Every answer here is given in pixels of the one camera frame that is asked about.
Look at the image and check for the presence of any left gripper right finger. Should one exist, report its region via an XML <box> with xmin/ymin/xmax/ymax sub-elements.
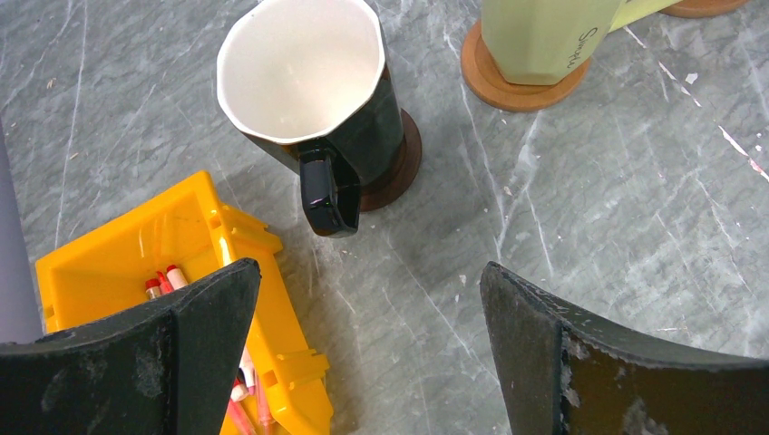
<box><xmin>480</xmin><ymin>262</ymin><xmax>768</xmax><ymax>434</ymax></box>

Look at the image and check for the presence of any dark brown wooden coaster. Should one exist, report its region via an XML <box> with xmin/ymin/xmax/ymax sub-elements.
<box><xmin>360</xmin><ymin>109</ymin><xmax>423</xmax><ymax>213</ymax></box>

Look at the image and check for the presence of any red white marker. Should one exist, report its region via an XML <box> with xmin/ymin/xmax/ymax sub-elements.
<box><xmin>166</xmin><ymin>264</ymin><xmax>257</xmax><ymax>395</ymax></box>

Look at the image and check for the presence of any green mug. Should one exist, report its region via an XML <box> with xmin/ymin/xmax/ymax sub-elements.
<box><xmin>481</xmin><ymin>0</ymin><xmax>675</xmax><ymax>85</ymax></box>

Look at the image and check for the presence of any black mug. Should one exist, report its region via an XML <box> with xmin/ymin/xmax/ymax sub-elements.
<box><xmin>216</xmin><ymin>0</ymin><xmax>404</xmax><ymax>237</ymax></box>

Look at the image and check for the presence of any yellow plastic bin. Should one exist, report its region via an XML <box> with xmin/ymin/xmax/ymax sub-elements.
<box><xmin>35</xmin><ymin>171</ymin><xmax>333</xmax><ymax>434</ymax></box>

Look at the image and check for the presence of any small red capped marker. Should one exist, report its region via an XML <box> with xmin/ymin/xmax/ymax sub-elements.
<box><xmin>145</xmin><ymin>278</ymin><xmax>162</xmax><ymax>300</ymax></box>

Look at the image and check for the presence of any pink pen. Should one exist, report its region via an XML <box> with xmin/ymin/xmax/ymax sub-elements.
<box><xmin>255</xmin><ymin>376</ymin><xmax>274</xmax><ymax>435</ymax></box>

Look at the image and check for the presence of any light wooden coaster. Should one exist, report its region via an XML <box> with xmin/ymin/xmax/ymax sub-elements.
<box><xmin>461</xmin><ymin>20</ymin><xmax>591</xmax><ymax>112</ymax></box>
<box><xmin>660</xmin><ymin>0</ymin><xmax>748</xmax><ymax>19</ymax></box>

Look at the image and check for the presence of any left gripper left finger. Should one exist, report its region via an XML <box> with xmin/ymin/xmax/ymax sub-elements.
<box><xmin>1</xmin><ymin>258</ymin><xmax>261</xmax><ymax>434</ymax></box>

